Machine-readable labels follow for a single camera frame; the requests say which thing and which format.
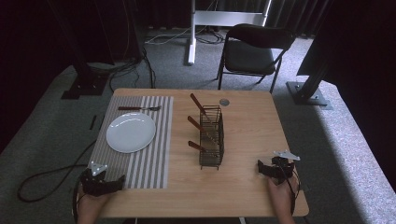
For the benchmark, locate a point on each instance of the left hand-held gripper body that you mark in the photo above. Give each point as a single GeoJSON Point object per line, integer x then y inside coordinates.
{"type": "Point", "coordinates": [95, 183]}

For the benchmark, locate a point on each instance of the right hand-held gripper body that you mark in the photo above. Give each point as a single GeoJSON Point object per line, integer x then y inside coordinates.
{"type": "Point", "coordinates": [281, 169]}

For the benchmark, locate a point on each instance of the person's left hand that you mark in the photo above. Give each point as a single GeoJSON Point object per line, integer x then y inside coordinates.
{"type": "Point", "coordinates": [91, 203]}

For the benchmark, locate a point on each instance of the person's right hand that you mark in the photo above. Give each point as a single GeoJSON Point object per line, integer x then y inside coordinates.
{"type": "Point", "coordinates": [280, 196]}

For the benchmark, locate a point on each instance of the grey striped placemat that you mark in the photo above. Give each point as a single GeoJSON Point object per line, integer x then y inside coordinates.
{"type": "Point", "coordinates": [149, 169]}

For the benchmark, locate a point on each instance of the white round plate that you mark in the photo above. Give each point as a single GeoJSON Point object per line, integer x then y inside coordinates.
{"type": "Point", "coordinates": [130, 133]}

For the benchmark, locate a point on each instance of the black tape strip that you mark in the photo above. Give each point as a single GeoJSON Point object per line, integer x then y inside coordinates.
{"type": "Point", "coordinates": [92, 122]}
{"type": "Point", "coordinates": [101, 122]}

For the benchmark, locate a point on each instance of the grey round table grommet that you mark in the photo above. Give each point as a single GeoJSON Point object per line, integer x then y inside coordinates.
{"type": "Point", "coordinates": [224, 102]}

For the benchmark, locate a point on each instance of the black folding chair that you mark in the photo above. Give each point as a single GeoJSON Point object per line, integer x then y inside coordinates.
{"type": "Point", "coordinates": [249, 57]}

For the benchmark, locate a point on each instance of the white metal stand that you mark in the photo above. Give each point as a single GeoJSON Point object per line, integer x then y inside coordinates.
{"type": "Point", "coordinates": [191, 46]}

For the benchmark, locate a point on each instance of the black stand with base plate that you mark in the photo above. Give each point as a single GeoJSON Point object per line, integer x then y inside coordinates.
{"type": "Point", "coordinates": [84, 87]}
{"type": "Point", "coordinates": [306, 96]}

